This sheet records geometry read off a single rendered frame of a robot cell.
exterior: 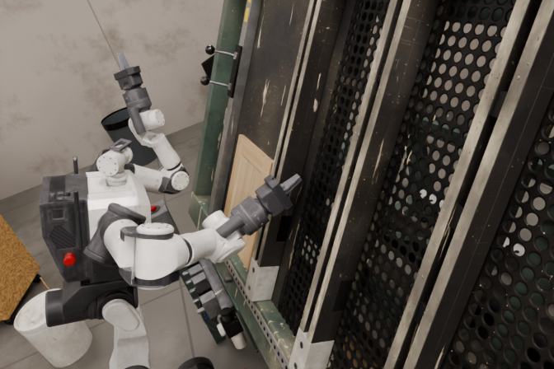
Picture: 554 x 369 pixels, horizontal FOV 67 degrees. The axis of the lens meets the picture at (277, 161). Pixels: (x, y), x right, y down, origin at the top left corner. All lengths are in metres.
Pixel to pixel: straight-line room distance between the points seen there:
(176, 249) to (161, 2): 4.37
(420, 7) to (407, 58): 0.09
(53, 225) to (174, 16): 4.04
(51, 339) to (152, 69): 3.28
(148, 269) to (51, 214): 0.47
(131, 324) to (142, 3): 4.03
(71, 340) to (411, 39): 2.56
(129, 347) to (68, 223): 0.57
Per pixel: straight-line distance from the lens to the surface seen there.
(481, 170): 0.70
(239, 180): 1.61
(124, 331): 1.63
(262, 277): 1.34
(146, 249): 0.93
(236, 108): 1.68
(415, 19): 0.88
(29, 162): 5.67
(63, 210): 1.33
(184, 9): 5.17
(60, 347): 2.95
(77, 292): 1.52
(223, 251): 1.08
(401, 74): 0.88
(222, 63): 1.88
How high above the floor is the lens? 1.90
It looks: 29 degrees down
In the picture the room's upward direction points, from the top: 18 degrees counter-clockwise
